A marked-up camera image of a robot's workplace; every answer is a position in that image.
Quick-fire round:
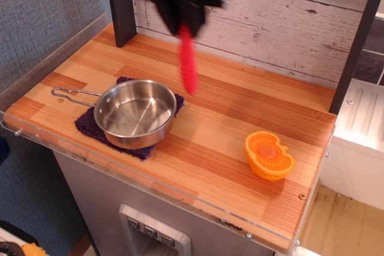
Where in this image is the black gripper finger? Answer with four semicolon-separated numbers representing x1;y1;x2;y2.
155;0;184;36
182;2;205;37

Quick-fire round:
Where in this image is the red handled metal spoon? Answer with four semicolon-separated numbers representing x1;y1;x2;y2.
179;24;197;95

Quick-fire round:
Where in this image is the orange slice toy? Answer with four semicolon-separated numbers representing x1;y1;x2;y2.
244;131;296;181

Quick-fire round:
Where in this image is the stainless steel saucepan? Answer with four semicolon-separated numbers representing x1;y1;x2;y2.
51;80;177;149

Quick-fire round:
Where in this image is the purple cloth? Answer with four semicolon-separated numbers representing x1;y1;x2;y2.
74;77;184;160

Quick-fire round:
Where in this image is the grey toy kitchen cabinet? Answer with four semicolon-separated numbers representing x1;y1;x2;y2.
54;152;274;255

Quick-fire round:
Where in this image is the clear acrylic edge guard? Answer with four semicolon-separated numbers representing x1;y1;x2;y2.
2;109;304;255

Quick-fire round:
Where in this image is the white toy sink unit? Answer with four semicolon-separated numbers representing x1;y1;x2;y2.
320;79;383;209

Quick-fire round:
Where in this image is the silver dispenser panel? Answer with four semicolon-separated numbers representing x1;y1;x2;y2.
119;203;192;255

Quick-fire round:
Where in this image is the orange object bottom left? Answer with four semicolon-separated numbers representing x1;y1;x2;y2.
0;240;49;256

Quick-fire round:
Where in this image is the dark grey left post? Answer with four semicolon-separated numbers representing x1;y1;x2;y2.
109;0;137;47

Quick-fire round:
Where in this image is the dark grey post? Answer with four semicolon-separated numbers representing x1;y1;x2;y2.
329;0;381;115
109;0;137;47

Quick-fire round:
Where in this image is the dark grey right post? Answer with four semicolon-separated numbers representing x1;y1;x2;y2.
329;0;381;115

